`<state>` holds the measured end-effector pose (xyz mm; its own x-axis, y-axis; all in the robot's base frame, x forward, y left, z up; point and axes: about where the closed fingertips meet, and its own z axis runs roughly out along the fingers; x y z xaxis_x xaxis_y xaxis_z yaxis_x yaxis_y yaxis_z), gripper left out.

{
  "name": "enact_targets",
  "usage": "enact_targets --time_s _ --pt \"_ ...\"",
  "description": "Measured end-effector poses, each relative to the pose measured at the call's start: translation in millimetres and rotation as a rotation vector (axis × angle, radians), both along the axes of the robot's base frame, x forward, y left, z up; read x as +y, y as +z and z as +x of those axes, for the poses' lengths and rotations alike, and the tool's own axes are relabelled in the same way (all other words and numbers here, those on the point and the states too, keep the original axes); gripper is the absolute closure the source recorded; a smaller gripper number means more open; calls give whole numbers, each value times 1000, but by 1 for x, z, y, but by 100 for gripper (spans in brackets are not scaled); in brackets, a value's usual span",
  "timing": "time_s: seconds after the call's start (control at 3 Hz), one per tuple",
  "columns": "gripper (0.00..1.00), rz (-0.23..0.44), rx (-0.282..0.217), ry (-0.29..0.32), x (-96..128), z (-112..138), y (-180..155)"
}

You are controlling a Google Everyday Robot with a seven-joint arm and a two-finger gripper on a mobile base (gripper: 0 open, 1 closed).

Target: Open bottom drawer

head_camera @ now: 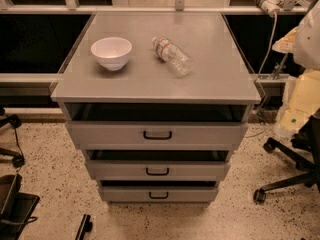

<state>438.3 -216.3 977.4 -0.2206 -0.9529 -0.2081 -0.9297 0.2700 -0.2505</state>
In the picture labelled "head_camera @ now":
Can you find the white bowl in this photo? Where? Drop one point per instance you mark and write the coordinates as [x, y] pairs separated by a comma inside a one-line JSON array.
[[112, 53]]

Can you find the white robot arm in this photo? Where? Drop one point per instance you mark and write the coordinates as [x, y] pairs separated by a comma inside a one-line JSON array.
[[304, 43]]

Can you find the black office chair right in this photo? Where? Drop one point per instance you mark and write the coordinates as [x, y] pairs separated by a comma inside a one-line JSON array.
[[308, 139]]

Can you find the grey drawer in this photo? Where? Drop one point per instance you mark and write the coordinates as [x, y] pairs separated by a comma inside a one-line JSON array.
[[101, 135], [157, 170], [158, 194]]

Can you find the black bin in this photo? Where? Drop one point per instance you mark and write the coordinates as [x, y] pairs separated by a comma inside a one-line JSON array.
[[16, 207]]

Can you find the grey drawer cabinet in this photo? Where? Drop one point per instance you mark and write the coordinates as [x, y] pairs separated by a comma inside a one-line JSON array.
[[219, 87]]

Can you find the grey bottom drawer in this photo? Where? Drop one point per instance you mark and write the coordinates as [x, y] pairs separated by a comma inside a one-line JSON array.
[[158, 194]]

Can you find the grey middle drawer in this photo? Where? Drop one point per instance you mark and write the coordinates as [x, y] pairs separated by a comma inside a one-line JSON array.
[[157, 170]]

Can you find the clear plastic water bottle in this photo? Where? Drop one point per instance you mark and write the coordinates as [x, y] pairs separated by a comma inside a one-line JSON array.
[[170, 53]]

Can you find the grey top drawer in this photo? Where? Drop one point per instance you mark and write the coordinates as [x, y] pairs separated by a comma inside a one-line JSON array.
[[101, 135]]

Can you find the white power strip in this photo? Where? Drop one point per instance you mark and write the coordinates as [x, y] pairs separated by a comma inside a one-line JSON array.
[[270, 7]]

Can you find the metal frame rail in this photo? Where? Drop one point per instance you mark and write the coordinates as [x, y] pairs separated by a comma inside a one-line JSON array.
[[28, 84]]

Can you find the black floor bracket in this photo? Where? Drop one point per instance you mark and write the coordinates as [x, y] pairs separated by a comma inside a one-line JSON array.
[[85, 226]]

